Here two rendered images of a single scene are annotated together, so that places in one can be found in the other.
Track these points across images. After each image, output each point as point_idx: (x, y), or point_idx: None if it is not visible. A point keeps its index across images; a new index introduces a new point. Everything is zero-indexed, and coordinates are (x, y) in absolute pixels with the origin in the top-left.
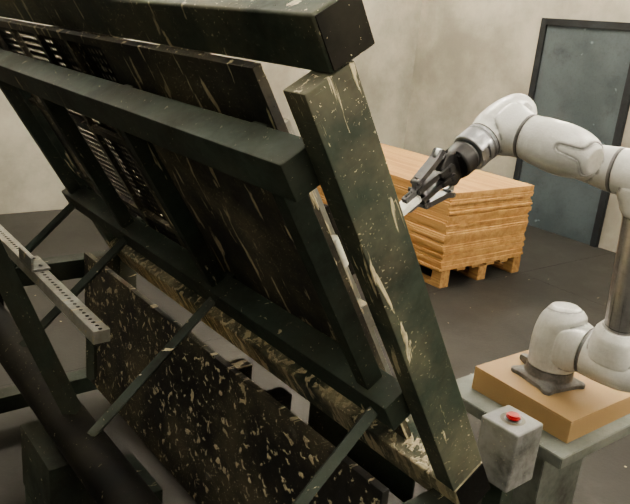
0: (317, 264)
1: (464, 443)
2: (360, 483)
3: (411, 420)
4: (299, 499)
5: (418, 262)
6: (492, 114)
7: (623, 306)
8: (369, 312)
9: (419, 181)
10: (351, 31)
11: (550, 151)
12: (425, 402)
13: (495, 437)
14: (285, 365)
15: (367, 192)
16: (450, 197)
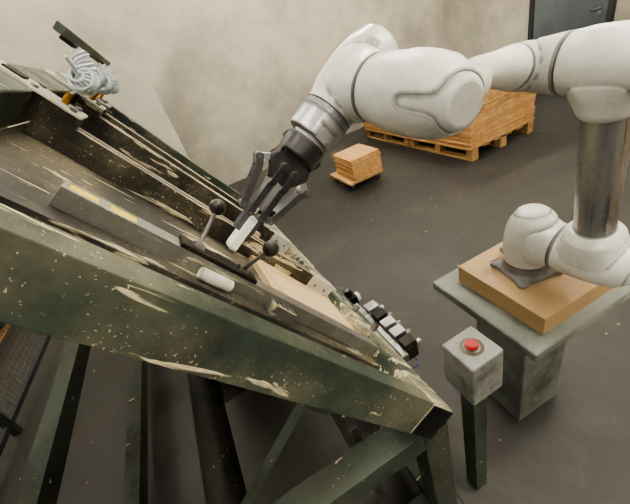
0: None
1: (405, 405)
2: (339, 414)
3: (381, 352)
4: (261, 469)
5: (232, 322)
6: (323, 74)
7: (592, 213)
8: (283, 311)
9: (241, 202)
10: None
11: (390, 111)
12: (333, 408)
13: (455, 364)
14: None
15: (60, 301)
16: (303, 198)
